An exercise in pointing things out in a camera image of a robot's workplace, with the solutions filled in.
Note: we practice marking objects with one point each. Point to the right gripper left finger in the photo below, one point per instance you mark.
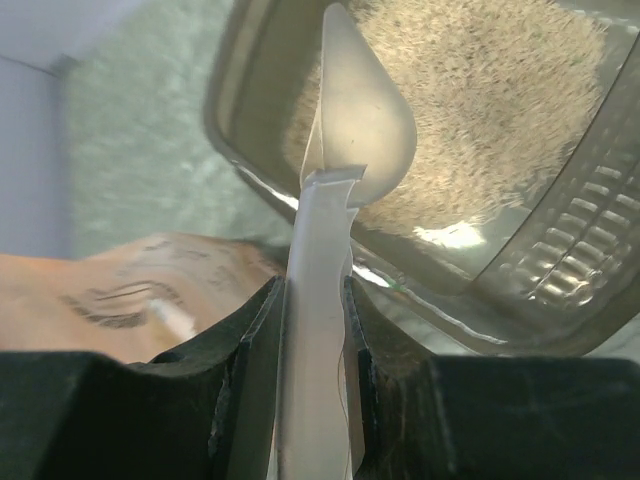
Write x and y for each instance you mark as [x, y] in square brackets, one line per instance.
[201, 410]

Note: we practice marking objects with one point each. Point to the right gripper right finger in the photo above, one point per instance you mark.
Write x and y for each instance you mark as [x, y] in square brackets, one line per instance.
[417, 415]

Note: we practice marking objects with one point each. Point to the orange cat litter bag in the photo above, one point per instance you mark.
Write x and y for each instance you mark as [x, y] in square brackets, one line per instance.
[131, 302]

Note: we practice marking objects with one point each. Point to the translucent plastic scoop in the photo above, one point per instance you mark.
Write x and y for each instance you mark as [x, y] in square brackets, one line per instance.
[361, 145]

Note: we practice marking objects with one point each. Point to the grey translucent litter box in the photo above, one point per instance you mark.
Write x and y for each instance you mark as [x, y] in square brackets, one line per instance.
[516, 231]

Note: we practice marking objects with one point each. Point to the beige cat litter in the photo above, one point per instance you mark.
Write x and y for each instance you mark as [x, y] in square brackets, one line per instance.
[501, 92]

